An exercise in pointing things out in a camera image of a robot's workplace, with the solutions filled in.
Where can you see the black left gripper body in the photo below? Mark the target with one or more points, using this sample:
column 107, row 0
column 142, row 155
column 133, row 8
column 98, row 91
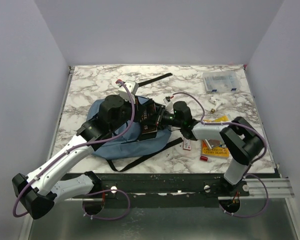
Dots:
column 127, row 112

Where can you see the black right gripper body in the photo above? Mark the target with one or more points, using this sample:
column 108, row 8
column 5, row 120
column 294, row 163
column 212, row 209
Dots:
column 164, row 118

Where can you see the dark red paperback book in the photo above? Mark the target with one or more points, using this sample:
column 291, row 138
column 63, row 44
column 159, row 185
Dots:
column 150, row 120

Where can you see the blue fabric backpack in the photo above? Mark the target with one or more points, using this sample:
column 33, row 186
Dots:
column 140, row 147

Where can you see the yellow cover paperback book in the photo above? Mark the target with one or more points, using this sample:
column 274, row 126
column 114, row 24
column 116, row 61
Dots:
column 223, row 118

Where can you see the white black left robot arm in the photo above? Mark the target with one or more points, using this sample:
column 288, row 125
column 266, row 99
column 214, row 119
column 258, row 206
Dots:
column 39, row 190

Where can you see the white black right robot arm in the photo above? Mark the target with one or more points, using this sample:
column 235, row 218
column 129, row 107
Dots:
column 242, row 140

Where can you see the red white small box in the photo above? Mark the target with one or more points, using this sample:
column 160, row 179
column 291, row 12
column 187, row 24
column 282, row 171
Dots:
column 187, row 144

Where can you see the white plastic pipe fitting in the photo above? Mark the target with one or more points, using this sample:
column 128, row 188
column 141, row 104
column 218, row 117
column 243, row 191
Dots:
column 216, row 104

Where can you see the red cap glue stick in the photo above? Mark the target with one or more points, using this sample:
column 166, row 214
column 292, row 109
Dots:
column 205, row 158

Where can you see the clear plastic organizer box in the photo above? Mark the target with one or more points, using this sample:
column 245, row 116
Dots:
column 220, row 82

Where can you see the yellow children's paperback book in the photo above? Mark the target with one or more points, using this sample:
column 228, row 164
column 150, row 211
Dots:
column 220, row 151

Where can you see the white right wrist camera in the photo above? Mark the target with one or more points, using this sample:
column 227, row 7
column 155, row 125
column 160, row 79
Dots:
column 168, row 103

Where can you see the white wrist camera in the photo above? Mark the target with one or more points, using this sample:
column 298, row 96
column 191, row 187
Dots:
column 127, row 88
column 168, row 103

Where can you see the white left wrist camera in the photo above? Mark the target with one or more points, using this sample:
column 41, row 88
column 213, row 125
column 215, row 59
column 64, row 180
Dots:
column 127, row 88

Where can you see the black metal base rail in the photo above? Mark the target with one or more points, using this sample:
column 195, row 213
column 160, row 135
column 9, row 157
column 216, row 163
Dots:
column 154, row 202

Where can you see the aluminium frame rail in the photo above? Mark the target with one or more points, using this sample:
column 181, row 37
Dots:
column 195, row 185

